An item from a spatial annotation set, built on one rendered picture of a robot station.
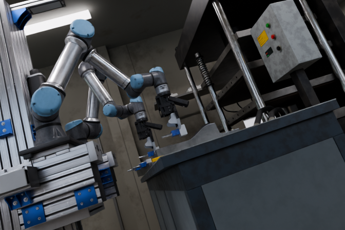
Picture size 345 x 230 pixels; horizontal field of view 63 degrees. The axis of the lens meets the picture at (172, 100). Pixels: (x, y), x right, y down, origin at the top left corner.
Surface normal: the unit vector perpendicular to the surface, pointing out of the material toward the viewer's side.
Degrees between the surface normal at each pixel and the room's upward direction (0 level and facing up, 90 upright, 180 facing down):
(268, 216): 90
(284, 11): 90
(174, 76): 90
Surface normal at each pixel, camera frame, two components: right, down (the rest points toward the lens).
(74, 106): 0.04, -0.27
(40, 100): 0.37, -0.25
